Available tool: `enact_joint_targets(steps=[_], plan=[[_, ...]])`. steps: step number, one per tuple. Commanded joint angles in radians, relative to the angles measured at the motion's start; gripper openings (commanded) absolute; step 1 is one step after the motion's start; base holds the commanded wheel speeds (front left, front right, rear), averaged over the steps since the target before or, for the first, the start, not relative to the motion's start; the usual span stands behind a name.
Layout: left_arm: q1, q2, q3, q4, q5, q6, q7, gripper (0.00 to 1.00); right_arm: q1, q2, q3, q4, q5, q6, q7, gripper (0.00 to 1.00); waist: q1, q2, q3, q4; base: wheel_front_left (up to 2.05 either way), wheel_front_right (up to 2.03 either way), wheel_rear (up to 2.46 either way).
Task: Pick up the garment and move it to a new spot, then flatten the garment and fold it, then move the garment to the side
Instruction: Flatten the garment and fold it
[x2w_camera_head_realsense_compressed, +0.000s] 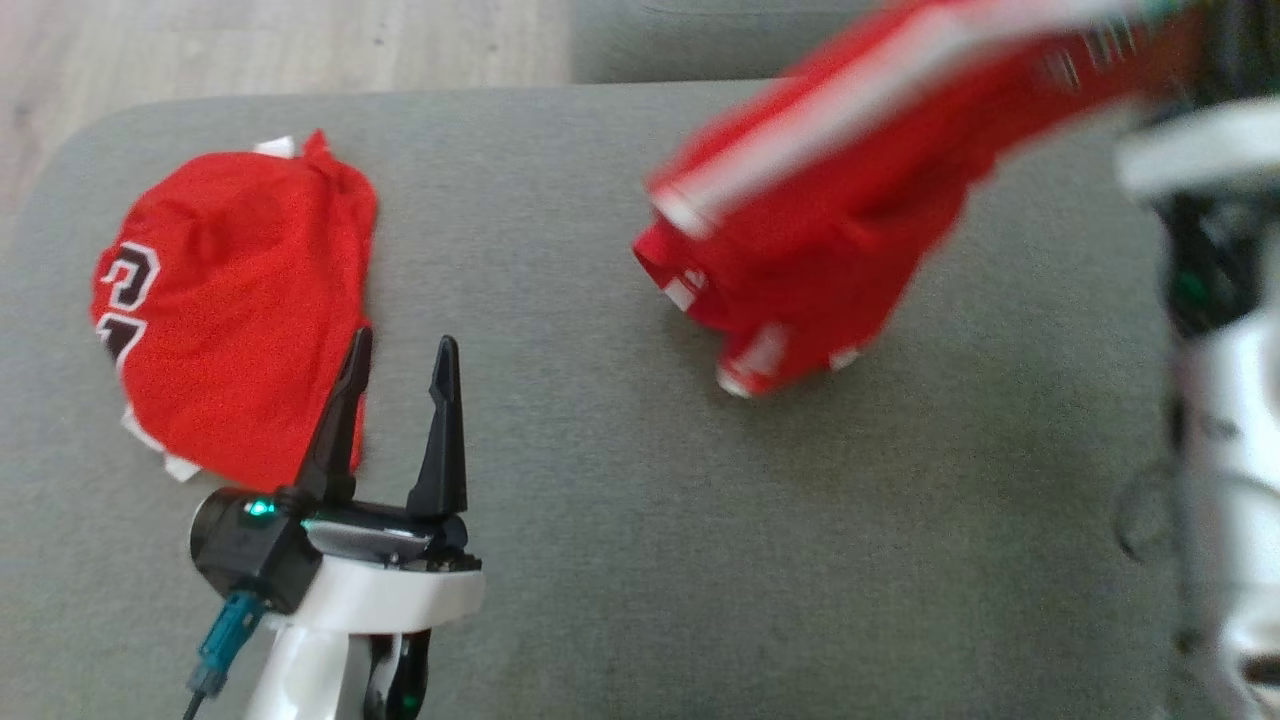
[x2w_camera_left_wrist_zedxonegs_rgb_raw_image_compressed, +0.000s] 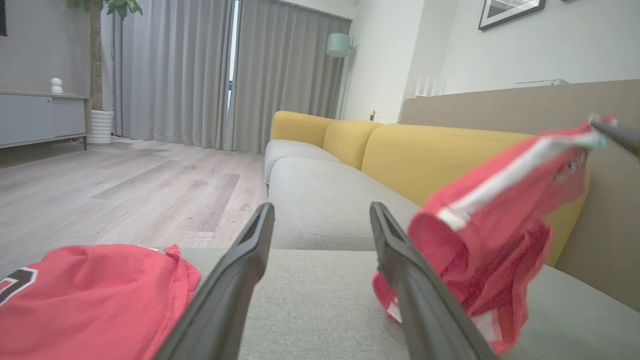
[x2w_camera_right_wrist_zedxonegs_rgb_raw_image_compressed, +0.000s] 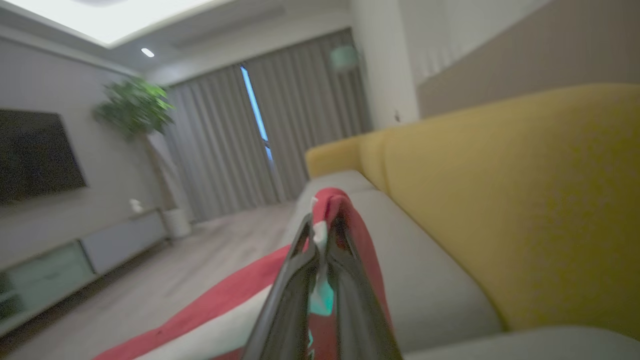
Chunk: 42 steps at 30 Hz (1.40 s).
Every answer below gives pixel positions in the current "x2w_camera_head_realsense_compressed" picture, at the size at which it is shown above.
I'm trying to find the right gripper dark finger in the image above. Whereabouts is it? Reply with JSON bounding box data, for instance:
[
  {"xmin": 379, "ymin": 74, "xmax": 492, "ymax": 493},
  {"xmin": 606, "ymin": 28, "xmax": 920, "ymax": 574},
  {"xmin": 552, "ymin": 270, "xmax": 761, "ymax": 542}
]
[
  {"xmin": 1200, "ymin": 0, "xmax": 1243, "ymax": 103},
  {"xmin": 1242, "ymin": 0, "xmax": 1280, "ymax": 101}
]

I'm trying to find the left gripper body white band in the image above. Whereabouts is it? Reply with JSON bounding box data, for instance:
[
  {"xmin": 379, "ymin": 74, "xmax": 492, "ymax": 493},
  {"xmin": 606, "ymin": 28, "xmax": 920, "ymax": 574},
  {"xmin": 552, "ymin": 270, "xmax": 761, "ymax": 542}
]
[{"xmin": 290, "ymin": 505, "xmax": 486, "ymax": 720}]

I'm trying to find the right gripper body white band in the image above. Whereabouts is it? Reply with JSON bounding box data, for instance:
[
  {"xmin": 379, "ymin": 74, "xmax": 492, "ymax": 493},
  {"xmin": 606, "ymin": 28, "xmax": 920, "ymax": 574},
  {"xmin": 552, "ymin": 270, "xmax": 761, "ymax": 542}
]
[{"xmin": 1115, "ymin": 95, "xmax": 1280, "ymax": 336}]

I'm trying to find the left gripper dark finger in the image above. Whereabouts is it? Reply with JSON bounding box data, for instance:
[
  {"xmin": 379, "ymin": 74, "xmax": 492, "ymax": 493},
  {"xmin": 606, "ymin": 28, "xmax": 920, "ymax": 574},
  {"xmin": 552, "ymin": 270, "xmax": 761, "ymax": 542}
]
[
  {"xmin": 407, "ymin": 335, "xmax": 469, "ymax": 519},
  {"xmin": 295, "ymin": 325, "xmax": 374, "ymax": 506}
]

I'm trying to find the red jersey with 23 print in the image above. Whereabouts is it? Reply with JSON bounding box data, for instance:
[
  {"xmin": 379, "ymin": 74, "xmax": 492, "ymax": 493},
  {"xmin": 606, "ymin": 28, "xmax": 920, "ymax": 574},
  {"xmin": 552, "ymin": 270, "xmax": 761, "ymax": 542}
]
[{"xmin": 90, "ymin": 130, "xmax": 379, "ymax": 493}]

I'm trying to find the red shorts white trim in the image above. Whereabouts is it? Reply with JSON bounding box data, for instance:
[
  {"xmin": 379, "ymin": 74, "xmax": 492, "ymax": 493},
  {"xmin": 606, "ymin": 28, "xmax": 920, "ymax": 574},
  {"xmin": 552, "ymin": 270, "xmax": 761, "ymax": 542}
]
[{"xmin": 633, "ymin": 0, "xmax": 1206, "ymax": 399}]

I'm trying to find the grey sofa seat cushion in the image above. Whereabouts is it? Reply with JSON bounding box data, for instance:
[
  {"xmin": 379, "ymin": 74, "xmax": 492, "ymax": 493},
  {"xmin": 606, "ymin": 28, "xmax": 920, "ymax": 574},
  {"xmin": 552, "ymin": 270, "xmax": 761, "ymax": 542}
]
[{"xmin": 0, "ymin": 80, "xmax": 1280, "ymax": 720}]

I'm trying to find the grey sofa back cushion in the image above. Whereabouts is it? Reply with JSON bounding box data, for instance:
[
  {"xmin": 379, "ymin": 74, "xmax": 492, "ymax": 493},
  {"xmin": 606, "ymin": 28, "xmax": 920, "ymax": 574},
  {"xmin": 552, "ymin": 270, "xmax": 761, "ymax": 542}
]
[{"xmin": 570, "ymin": 0, "xmax": 906, "ymax": 86}]

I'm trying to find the left black cable teal plug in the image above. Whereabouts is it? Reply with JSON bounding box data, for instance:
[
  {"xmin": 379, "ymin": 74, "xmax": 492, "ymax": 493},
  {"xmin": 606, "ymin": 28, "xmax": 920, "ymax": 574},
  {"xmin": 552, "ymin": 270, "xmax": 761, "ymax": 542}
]
[{"xmin": 185, "ymin": 590, "xmax": 266, "ymax": 720}]

